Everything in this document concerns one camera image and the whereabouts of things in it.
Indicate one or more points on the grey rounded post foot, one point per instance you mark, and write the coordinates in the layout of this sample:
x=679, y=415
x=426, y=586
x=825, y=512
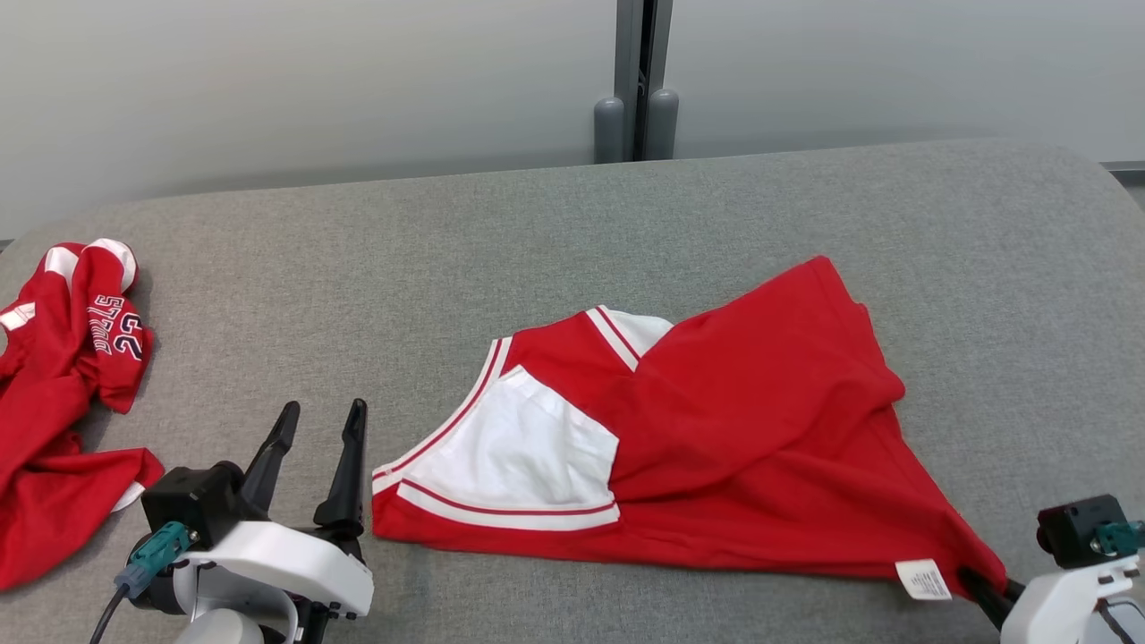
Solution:
x=662, y=123
x=608, y=130

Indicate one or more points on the teal camera connector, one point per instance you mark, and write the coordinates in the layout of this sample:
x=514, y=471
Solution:
x=156, y=555
x=1123, y=538

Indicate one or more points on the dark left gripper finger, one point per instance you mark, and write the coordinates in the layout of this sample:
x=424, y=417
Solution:
x=349, y=483
x=268, y=465

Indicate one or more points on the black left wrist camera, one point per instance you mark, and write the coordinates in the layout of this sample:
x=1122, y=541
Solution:
x=192, y=501

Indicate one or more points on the teal right camera connector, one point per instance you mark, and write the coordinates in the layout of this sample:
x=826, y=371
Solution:
x=1123, y=538

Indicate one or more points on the grey metal partition post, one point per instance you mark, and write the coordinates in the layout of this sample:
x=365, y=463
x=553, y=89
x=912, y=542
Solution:
x=640, y=45

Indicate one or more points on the red shorts white stripes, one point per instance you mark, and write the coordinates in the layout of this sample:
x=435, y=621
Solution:
x=49, y=411

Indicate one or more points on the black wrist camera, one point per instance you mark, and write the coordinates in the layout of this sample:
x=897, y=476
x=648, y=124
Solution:
x=1078, y=532
x=192, y=501

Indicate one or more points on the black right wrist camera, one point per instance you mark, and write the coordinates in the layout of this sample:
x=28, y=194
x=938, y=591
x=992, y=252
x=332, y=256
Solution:
x=1078, y=532

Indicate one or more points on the grey fabric sofa seat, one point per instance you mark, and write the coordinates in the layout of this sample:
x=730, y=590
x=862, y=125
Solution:
x=572, y=233

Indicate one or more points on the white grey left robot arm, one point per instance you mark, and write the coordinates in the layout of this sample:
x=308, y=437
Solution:
x=228, y=626

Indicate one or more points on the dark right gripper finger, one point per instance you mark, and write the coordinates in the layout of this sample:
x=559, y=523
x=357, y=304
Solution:
x=991, y=604
x=1015, y=590

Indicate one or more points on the teal left camera connector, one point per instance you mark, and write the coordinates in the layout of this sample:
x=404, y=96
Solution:
x=156, y=555

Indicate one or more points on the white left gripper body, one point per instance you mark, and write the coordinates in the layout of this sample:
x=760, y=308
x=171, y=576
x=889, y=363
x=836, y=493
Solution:
x=295, y=555

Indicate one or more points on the red jersey shirt white sleeves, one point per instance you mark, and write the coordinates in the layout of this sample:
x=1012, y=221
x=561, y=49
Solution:
x=760, y=420

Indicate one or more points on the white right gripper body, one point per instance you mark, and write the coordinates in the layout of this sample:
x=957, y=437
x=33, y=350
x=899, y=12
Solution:
x=1047, y=608

